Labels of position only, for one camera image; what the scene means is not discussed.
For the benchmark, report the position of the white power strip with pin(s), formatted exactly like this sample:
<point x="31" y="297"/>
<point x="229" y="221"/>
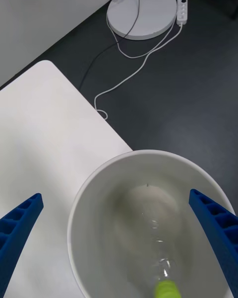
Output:
<point x="182" y="10"/>

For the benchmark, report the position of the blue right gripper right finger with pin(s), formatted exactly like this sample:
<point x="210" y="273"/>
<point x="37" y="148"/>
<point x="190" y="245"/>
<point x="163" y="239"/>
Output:
<point x="220" y="231"/>

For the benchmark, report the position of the clear bottle with green cap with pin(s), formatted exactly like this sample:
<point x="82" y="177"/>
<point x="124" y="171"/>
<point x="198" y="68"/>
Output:
<point x="166" y="289"/>

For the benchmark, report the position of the white round stand base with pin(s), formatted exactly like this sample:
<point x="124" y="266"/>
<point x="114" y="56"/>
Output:
<point x="153" y="12"/>

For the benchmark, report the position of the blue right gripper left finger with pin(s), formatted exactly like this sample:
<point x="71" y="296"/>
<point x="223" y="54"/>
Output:
<point x="17" y="228"/>

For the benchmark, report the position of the grey plastic bin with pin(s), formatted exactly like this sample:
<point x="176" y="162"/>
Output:
<point x="111" y="228"/>

